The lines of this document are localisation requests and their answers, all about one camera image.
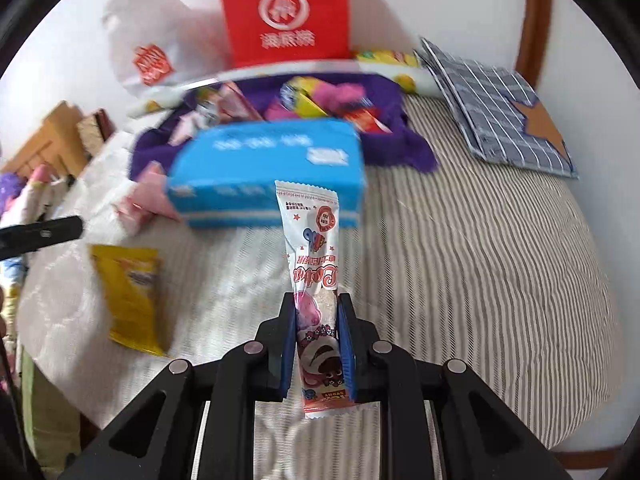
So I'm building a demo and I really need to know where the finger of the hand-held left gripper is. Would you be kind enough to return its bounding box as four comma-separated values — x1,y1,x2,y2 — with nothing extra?
0,215,85,262

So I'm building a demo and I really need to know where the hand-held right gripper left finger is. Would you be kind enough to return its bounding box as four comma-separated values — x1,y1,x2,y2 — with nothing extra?
60,292,301,480

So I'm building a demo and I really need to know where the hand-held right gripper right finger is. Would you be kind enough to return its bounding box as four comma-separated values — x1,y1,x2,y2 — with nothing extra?
337,292,576,480

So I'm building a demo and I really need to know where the white pink snack stick packet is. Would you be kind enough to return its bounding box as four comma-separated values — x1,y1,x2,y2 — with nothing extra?
274,179,357,420

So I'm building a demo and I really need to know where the wooden side table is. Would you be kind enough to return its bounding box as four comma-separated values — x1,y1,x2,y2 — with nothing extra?
0,101,93,182

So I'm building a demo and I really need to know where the green floor mat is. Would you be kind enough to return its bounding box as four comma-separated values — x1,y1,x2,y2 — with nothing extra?
20,350,83,463

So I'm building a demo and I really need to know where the white printed snack packet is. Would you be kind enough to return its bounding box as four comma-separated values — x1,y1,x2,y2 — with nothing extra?
170,99,222,147

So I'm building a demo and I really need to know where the blue cardboard box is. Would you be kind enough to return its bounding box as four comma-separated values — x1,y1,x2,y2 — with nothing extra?
166,119,365,231

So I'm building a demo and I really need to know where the purple towel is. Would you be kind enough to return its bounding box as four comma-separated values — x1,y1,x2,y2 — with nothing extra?
129,74,438,184

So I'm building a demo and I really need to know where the red and white snack packet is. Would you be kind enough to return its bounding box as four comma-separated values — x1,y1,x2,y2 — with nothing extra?
215,82,264,123

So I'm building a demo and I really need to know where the small red snack packet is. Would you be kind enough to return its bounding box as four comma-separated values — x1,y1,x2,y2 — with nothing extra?
342,106,394,134

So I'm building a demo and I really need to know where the white plastic bag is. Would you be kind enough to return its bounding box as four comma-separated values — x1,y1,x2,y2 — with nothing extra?
100,0,236,102

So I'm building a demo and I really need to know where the yellow and blue snack packet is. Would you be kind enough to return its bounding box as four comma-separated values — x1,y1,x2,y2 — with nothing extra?
279,77,327,121

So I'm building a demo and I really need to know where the red paper bag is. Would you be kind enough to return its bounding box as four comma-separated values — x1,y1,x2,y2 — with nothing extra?
216,0,353,70

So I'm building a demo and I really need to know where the wooden door frame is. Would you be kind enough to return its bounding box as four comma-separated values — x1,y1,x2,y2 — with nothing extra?
515,0,554,92

